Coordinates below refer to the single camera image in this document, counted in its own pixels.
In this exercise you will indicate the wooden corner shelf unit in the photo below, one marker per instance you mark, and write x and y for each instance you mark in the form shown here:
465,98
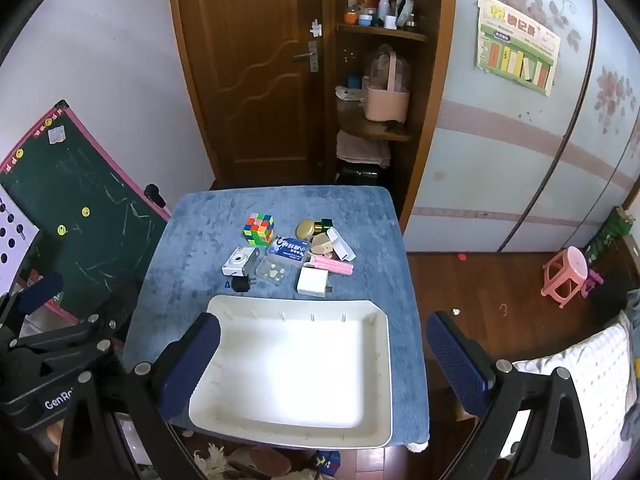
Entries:
372,129

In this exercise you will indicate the cluster of cosmetic bottles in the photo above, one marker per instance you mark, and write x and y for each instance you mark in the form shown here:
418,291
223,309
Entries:
385,10

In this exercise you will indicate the white dotted paper sheet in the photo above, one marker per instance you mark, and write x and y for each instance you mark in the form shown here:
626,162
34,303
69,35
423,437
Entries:
15,240

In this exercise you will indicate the white charger block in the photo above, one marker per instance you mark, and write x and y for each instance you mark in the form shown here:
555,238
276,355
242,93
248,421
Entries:
312,281

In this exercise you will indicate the folded pink towels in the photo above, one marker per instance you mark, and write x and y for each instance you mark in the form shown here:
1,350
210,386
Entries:
362,149

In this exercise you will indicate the floral sliding door wardrobe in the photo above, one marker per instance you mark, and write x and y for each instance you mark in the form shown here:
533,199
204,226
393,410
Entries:
500,160

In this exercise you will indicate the black easel knob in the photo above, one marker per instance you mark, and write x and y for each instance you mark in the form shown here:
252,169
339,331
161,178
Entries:
152,194

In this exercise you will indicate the blue cup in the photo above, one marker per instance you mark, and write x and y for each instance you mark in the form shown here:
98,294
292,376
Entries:
354,81

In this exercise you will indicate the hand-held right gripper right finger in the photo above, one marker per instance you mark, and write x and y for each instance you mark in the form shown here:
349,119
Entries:
457,362

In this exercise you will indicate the green chalkboard with pink frame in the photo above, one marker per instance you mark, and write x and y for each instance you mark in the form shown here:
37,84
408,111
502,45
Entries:
75,210

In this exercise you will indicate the white door hook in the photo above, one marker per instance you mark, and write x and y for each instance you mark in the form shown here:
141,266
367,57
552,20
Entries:
316,28

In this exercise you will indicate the colourful puzzle cube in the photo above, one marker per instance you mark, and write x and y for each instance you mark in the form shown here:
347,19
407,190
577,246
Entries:
259,229

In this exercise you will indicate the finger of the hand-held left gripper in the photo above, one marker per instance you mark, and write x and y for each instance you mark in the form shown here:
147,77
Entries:
65,345
41,292

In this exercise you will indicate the pink plastic stool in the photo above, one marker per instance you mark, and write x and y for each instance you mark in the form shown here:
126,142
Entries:
565,270

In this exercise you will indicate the white toy camera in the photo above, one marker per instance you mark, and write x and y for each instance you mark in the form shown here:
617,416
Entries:
239,261

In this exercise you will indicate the clear plastic box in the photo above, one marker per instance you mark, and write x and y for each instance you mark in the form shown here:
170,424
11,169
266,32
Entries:
274,271

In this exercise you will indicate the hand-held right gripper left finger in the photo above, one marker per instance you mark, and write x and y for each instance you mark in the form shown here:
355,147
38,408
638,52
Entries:
192,365

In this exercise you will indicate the blue labelled plastic box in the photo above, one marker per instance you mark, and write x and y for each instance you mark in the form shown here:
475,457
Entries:
290,249

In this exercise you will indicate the pink storage basket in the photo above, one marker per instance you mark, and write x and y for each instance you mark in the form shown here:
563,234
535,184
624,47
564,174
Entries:
385,105

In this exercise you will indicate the beige round pouch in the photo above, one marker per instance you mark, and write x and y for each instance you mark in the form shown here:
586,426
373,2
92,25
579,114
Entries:
305,229

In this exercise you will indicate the small pink stool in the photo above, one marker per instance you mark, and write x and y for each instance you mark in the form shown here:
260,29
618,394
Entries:
592,280

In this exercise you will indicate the wall poster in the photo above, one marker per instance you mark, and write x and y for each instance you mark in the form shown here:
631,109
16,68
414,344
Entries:
515,40

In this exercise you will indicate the brown slipper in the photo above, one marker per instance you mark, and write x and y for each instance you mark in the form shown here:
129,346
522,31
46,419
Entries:
260,461

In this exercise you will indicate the black plug adapter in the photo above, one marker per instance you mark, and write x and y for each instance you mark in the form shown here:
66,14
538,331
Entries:
242,284

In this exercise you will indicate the green bottle with gold cap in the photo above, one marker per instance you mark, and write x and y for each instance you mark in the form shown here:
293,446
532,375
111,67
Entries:
326,225

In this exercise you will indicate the green package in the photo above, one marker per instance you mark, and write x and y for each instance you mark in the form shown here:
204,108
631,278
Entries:
607,235

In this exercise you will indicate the blue plush table cloth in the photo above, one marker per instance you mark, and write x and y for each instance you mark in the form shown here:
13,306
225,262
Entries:
200,240

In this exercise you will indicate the wooden door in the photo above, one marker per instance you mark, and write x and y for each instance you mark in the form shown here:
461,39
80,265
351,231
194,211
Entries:
250,110

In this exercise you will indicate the dotted white cloth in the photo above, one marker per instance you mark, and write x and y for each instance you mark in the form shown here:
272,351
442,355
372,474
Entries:
600,375

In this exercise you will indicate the beige wedge box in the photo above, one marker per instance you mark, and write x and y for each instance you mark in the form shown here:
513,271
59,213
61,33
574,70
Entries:
321,244

